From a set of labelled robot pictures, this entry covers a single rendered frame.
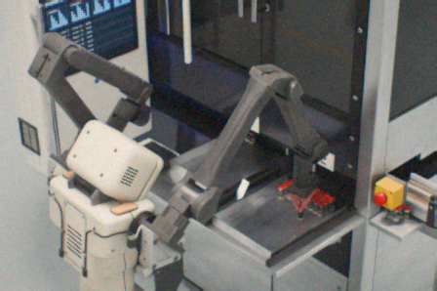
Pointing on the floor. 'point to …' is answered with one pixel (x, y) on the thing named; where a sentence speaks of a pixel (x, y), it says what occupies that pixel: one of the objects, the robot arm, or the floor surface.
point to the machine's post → (373, 137)
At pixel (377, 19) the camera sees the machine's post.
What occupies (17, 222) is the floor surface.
